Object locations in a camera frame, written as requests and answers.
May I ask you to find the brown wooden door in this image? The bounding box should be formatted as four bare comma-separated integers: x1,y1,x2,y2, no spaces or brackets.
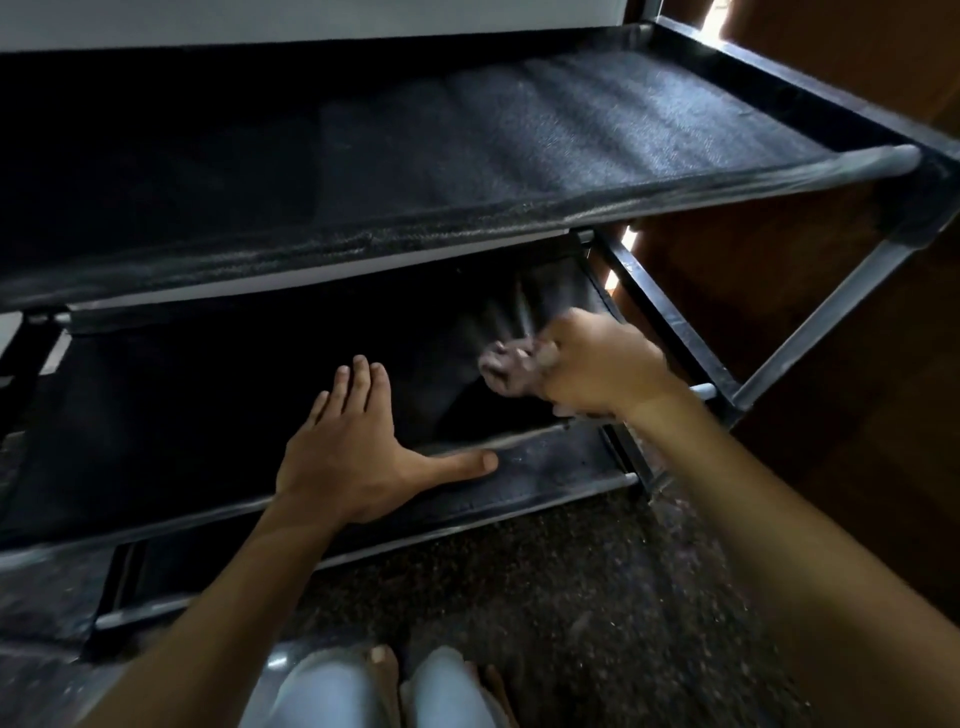
600,0,960,624

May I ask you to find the person's left hand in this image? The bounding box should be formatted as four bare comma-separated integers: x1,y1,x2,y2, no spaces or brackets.
274,354,501,528

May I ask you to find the person's bare foot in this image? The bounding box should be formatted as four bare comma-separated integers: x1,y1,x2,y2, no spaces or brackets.
466,661,520,728
366,643,403,728

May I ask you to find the person's left forearm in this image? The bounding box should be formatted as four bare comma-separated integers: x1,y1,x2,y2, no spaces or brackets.
78,495,339,728

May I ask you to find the grey cleaning cloth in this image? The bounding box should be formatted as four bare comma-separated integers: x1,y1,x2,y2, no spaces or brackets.
477,335,580,419

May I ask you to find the person's right hand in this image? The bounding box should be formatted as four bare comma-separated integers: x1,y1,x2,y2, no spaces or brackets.
525,306,680,423

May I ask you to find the person's leg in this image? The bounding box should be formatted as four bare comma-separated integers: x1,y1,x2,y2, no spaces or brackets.
399,646,505,728
240,646,385,728

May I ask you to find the person's right forearm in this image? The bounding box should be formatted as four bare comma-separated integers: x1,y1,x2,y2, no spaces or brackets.
626,378,960,728

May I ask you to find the person's left leg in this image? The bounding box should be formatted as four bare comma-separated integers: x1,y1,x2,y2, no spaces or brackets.
240,646,385,728

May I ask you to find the person's right leg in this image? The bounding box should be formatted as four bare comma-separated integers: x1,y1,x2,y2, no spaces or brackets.
399,646,505,728

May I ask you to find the large black fabric shelf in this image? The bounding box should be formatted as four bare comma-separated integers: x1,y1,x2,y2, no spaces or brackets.
0,22,924,315

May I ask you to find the black metal rack frame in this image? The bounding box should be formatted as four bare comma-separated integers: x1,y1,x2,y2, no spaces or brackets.
0,0,960,661

